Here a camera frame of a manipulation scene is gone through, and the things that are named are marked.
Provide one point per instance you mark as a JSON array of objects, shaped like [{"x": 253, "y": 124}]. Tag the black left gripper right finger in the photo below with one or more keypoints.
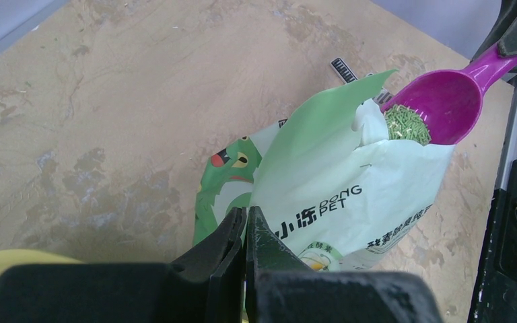
[{"x": 281, "y": 288}]

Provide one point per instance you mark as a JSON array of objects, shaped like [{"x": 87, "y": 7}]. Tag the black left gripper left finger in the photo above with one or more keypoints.
[{"x": 203, "y": 285}]

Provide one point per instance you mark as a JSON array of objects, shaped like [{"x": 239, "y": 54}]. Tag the green cat litter bag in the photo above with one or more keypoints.
[{"x": 339, "y": 182}]

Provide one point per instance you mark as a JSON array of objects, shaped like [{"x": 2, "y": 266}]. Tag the magenta plastic litter scoop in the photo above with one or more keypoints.
[{"x": 449, "y": 101}]

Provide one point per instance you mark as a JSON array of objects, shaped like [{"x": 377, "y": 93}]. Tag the black ruler strip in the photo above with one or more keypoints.
[{"x": 347, "y": 75}]

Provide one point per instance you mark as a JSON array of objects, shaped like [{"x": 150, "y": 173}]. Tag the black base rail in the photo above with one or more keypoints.
[{"x": 494, "y": 297}]

